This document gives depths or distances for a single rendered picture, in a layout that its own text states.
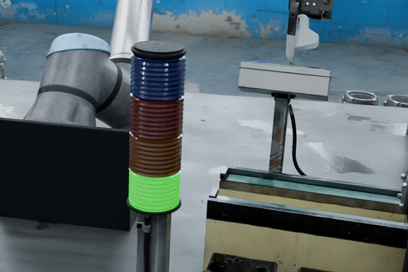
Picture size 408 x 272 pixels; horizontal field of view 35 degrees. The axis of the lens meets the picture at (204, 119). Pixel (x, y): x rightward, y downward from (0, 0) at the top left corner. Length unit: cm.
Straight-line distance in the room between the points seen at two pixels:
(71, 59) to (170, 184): 57
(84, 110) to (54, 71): 10
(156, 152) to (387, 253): 45
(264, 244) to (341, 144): 67
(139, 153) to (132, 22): 76
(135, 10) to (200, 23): 513
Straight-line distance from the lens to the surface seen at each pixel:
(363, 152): 162
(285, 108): 124
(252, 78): 122
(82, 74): 124
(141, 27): 145
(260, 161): 150
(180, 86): 70
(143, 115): 70
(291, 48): 124
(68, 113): 119
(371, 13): 666
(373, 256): 103
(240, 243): 104
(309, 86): 121
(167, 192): 74
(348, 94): 375
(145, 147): 71
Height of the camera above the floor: 138
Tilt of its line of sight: 19 degrees down
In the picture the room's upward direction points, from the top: 3 degrees clockwise
